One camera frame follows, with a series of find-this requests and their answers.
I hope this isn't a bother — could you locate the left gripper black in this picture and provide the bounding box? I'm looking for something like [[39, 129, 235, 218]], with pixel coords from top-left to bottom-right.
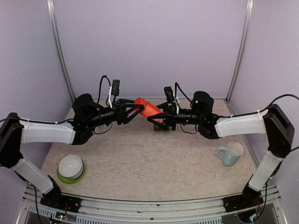
[[85, 98, 144, 129]]

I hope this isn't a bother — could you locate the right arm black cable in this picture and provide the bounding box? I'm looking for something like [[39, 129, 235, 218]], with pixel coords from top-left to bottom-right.
[[217, 94, 299, 151]]

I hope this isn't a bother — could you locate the left aluminium corner post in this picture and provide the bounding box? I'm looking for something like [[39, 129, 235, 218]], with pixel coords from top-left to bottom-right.
[[47, 0, 76, 103]]

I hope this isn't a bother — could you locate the white bowl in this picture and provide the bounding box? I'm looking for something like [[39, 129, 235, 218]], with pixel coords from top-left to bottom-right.
[[58, 154, 84, 180]]

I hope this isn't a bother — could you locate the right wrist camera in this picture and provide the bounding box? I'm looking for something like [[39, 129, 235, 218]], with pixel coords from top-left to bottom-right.
[[164, 86, 179, 114]]

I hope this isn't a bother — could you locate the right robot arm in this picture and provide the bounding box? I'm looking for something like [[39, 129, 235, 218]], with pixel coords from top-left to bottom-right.
[[147, 91, 295, 207]]

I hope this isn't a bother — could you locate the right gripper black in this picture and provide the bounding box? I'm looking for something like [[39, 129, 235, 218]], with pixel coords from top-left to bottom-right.
[[148, 101, 204, 130]]

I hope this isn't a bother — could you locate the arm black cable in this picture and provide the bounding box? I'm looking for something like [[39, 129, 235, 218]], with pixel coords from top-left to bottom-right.
[[217, 94, 299, 151], [98, 75, 112, 100]]

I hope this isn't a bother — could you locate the orange pill bottle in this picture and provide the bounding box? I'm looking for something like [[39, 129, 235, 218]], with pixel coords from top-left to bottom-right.
[[135, 98, 162, 118]]

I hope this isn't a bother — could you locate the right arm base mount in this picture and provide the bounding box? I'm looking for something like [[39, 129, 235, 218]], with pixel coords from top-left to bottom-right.
[[223, 190, 264, 212]]

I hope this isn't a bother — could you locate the right aluminium corner post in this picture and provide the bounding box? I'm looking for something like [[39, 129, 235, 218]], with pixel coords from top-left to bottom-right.
[[226, 0, 254, 104]]

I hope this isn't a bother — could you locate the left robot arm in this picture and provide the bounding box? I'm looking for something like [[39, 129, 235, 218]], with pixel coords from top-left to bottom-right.
[[0, 93, 144, 208]]

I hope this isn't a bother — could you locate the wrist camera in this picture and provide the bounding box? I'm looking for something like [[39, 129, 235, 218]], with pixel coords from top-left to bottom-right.
[[164, 86, 179, 114], [107, 79, 120, 108]]

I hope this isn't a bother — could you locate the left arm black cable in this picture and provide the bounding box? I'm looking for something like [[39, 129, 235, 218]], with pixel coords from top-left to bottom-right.
[[98, 75, 112, 100]]

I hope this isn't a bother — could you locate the aluminium front rail frame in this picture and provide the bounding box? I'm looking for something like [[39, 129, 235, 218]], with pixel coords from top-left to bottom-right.
[[16, 185, 288, 224]]

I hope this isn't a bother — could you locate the aluminium corner post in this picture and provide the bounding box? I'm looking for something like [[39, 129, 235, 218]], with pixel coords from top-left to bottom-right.
[[47, 0, 76, 103], [226, 0, 254, 104]]

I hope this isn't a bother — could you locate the light blue mug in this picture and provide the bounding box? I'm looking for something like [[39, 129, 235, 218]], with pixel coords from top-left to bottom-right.
[[217, 141, 244, 167]]

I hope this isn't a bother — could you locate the green plate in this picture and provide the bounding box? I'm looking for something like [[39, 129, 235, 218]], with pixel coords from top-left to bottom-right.
[[57, 162, 86, 184]]

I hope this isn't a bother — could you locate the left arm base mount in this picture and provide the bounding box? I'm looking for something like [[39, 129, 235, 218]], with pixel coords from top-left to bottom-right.
[[40, 192, 81, 213]]

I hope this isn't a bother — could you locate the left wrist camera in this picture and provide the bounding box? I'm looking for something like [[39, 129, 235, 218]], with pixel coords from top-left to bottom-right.
[[107, 79, 120, 108]]

